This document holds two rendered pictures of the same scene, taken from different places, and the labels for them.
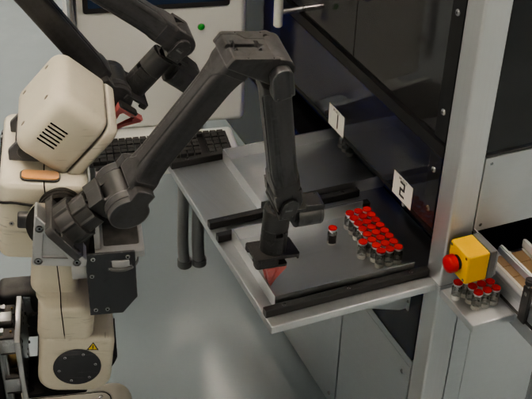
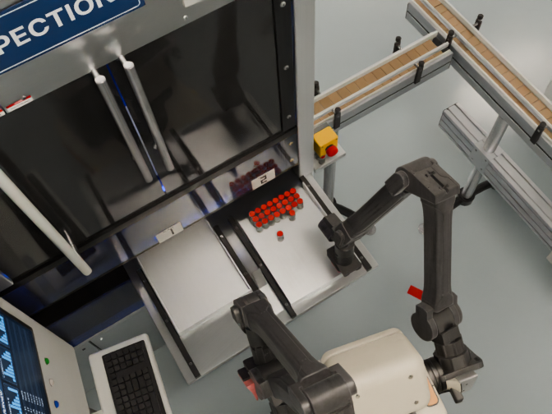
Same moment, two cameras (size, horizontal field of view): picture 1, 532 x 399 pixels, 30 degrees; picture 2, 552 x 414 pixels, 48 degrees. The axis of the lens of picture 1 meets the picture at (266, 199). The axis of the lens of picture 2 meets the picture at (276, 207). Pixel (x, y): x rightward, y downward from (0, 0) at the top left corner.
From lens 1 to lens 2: 2.06 m
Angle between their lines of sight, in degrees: 60
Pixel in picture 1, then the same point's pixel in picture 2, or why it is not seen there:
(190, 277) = not seen: outside the picture
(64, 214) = (466, 356)
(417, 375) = not seen: hidden behind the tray
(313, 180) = (201, 260)
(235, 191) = (224, 317)
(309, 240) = (280, 254)
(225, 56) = (452, 194)
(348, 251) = (287, 227)
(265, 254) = (353, 260)
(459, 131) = (310, 108)
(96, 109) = (393, 340)
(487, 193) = not seen: hidden behind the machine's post
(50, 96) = (415, 370)
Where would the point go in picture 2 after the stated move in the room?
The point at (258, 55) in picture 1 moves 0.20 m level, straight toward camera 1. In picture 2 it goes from (441, 172) to (530, 158)
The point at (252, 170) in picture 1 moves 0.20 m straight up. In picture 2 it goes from (193, 309) to (181, 289)
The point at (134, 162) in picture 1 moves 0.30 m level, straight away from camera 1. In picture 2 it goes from (446, 296) to (326, 333)
